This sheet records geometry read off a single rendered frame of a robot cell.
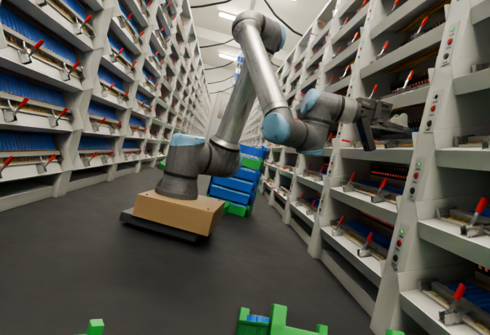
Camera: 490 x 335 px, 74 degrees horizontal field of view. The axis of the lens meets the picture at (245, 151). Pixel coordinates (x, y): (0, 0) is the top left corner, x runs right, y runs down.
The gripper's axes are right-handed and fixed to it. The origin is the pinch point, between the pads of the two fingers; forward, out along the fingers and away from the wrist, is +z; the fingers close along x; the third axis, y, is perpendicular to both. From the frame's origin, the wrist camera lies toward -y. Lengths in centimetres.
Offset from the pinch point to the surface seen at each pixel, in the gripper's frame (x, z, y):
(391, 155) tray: -1.5, -4.4, -9.1
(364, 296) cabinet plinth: -1, -2, -58
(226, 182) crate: 107, -54, -42
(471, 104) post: -24.2, 2.4, 7.1
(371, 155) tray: 13.1, -4.4, -9.8
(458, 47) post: -23.3, -4.2, 21.4
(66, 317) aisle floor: -41, -82, -59
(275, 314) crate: -63, -47, -40
